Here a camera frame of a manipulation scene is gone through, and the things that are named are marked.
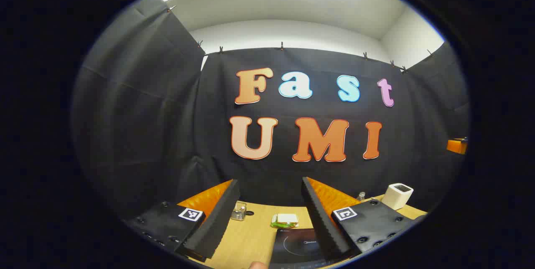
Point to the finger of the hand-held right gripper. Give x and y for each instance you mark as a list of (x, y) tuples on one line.
[(456, 146)]

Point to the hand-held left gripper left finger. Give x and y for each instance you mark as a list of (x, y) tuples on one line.
[(215, 223)]

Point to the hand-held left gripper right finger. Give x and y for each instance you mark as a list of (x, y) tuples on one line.
[(322, 227)]

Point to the black induction cooktop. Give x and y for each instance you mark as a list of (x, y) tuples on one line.
[(292, 248)]

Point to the sandwich with lettuce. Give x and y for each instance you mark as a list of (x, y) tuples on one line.
[(286, 219)]

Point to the white toaster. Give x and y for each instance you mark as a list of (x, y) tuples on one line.
[(397, 197)]

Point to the row of black cloth clips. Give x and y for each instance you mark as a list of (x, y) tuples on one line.
[(282, 46)]

